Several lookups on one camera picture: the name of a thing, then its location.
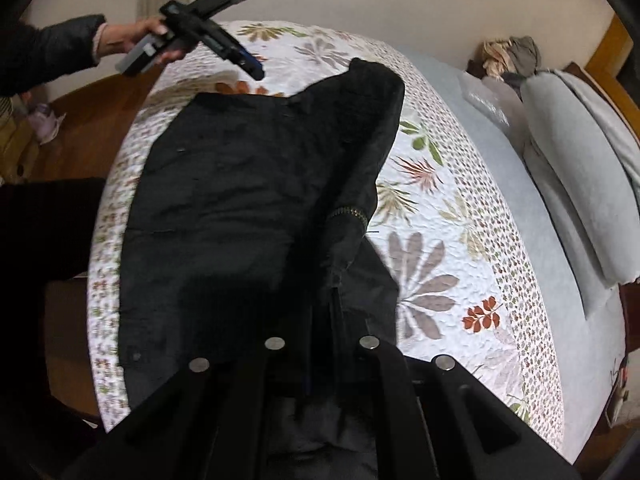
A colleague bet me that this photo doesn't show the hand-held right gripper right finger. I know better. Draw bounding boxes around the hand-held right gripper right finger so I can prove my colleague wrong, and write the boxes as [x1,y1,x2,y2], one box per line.
[357,335,581,480]

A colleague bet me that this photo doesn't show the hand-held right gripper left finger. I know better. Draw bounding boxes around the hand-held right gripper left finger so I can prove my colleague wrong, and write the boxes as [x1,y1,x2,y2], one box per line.
[60,337,288,480]

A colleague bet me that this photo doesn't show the black pants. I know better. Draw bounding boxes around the black pants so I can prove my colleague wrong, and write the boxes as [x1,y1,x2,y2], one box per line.
[117,57,406,480]

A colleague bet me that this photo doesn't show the person's left forearm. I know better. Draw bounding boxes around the person's left forearm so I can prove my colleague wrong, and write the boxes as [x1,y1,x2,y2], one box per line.
[0,14,108,97]

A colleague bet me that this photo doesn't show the person's left hand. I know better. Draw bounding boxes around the person's left hand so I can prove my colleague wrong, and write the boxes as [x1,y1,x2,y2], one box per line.
[96,16,169,59]

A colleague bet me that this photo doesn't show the white floral quilt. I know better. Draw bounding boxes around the white floral quilt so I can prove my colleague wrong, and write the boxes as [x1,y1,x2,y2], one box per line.
[87,20,566,453]

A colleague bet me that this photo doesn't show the pink slipper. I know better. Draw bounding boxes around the pink slipper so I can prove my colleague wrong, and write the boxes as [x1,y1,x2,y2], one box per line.
[27,102,67,146]

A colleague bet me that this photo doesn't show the tan buttoned garment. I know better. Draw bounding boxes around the tan buttoned garment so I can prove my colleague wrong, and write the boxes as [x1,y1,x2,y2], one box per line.
[0,92,42,184]

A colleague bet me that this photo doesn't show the grey bed sheet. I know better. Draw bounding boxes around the grey bed sheet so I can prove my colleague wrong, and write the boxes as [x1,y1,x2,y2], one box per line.
[395,47,628,461]

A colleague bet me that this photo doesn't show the grey pillow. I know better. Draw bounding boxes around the grey pillow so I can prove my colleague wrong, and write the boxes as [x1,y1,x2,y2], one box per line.
[520,71,638,287]
[522,135,617,322]

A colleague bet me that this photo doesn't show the person's dark clothing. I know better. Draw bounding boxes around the person's dark clothing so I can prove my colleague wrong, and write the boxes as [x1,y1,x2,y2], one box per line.
[0,177,108,411]

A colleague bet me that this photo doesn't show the clear plastic bag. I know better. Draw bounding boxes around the clear plastic bag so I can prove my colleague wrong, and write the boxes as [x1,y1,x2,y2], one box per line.
[460,72,512,132]

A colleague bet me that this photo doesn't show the beige crumpled cloth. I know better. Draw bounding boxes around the beige crumpled cloth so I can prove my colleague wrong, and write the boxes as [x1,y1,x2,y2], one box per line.
[481,40,512,80]

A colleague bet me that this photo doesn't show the grey crumpled garment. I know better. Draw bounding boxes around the grey crumpled garment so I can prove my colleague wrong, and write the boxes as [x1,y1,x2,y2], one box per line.
[504,35,544,83]

